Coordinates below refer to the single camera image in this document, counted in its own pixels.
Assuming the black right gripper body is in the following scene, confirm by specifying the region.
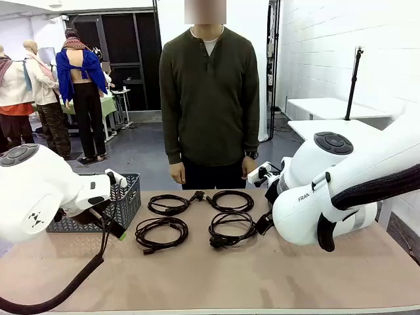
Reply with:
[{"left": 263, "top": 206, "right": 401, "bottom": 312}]
[{"left": 264, "top": 178, "right": 280, "bottom": 214}]

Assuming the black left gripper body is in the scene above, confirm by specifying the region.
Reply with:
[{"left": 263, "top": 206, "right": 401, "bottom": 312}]
[{"left": 54, "top": 200, "right": 112, "bottom": 229}]

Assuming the black braided USB cable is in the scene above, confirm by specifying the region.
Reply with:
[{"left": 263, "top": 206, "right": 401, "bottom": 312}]
[{"left": 134, "top": 216, "right": 190, "bottom": 256}]

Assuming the person right forearm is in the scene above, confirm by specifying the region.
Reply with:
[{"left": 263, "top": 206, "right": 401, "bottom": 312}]
[{"left": 160, "top": 108, "right": 185, "bottom": 165}]

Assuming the person left forearm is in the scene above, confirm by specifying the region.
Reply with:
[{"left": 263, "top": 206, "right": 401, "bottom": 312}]
[{"left": 241, "top": 104, "right": 261, "bottom": 155}]

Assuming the person left hand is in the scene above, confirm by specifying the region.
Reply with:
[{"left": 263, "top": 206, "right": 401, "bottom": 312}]
[{"left": 241, "top": 157, "right": 256, "bottom": 181}]

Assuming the person right hand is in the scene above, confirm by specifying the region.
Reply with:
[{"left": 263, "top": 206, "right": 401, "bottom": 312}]
[{"left": 169, "top": 161, "right": 187, "bottom": 185}]

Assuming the grey perforated plastic basket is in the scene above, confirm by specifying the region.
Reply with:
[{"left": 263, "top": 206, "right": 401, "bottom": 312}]
[{"left": 45, "top": 173, "right": 142, "bottom": 234}]

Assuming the long white table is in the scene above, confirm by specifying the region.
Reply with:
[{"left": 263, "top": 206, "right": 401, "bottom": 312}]
[{"left": 285, "top": 96, "right": 394, "bottom": 121}]

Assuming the person in olive sweater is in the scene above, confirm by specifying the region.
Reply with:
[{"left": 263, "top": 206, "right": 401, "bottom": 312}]
[{"left": 158, "top": 24, "right": 262, "bottom": 191}]

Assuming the table with green cloth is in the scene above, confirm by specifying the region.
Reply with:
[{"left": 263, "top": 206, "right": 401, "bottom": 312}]
[{"left": 60, "top": 93, "right": 118, "bottom": 142}]

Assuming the small white desk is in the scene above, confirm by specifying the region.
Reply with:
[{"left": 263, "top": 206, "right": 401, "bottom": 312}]
[{"left": 111, "top": 87, "right": 134, "bottom": 129}]

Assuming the mannequin with camouflage trousers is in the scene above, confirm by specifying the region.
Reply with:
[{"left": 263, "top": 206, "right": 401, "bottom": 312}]
[{"left": 22, "top": 39, "right": 72, "bottom": 159}]

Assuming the black tripod pole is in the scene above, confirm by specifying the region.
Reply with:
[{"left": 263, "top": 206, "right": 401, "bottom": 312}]
[{"left": 344, "top": 45, "right": 366, "bottom": 122}]

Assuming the mannequin with orange hem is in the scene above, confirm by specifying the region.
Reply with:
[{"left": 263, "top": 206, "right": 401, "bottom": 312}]
[{"left": 0, "top": 44, "right": 36, "bottom": 149}]

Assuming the mannequin with blue jacket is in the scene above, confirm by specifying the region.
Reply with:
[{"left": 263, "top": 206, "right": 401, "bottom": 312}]
[{"left": 54, "top": 27, "right": 110, "bottom": 162}]

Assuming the background person blurred face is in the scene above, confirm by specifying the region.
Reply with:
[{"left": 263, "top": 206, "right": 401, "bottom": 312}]
[{"left": 100, "top": 60, "right": 116, "bottom": 91}]

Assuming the black double door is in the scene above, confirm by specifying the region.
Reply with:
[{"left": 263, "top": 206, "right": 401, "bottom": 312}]
[{"left": 64, "top": 11, "right": 162, "bottom": 113}]

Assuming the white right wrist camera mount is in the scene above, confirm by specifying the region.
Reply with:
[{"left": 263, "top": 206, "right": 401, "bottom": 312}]
[{"left": 247, "top": 161, "right": 284, "bottom": 190}]

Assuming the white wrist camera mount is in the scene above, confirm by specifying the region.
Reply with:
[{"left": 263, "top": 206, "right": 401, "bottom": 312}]
[
  {"left": 104, "top": 167, "right": 129, "bottom": 192},
  {"left": 247, "top": 161, "right": 284, "bottom": 190}
]

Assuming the black power cable coil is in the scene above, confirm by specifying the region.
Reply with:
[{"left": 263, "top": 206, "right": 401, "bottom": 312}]
[{"left": 207, "top": 211, "right": 258, "bottom": 249}]

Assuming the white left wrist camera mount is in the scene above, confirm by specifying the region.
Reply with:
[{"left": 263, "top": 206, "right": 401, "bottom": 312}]
[{"left": 104, "top": 167, "right": 129, "bottom": 192}]

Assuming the thin black coiled cable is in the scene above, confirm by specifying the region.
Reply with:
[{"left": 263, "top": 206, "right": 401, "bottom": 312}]
[{"left": 146, "top": 194, "right": 192, "bottom": 217}]

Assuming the black power cable round plug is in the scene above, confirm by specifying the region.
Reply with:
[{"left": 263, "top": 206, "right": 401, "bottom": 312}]
[{"left": 191, "top": 190, "right": 255, "bottom": 213}]

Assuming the aluminium table edge rail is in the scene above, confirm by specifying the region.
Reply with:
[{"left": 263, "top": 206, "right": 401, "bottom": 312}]
[{"left": 49, "top": 304, "right": 420, "bottom": 315}]

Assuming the right arm black cable sleeve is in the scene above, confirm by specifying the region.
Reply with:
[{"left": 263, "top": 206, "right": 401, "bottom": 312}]
[{"left": 330, "top": 163, "right": 420, "bottom": 211}]

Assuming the black wall cable rack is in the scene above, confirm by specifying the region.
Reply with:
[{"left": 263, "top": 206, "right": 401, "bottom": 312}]
[{"left": 266, "top": 0, "right": 282, "bottom": 142}]

